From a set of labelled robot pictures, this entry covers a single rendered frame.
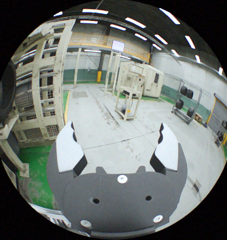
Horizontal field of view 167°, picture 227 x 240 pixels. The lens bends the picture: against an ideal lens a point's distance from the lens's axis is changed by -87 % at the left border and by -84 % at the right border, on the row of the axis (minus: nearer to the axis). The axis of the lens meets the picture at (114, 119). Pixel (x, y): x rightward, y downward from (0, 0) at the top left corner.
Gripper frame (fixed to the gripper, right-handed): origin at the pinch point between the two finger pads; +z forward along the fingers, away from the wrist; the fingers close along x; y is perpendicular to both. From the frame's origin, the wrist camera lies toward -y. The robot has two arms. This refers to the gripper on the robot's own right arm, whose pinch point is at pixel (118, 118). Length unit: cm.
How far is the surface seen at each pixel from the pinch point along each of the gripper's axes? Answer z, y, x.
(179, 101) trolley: 317, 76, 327
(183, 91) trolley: 313, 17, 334
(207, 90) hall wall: 456, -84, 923
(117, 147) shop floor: 89, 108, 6
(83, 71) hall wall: 907, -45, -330
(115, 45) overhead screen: 388, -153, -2
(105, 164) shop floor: 52, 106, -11
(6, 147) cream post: -13, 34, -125
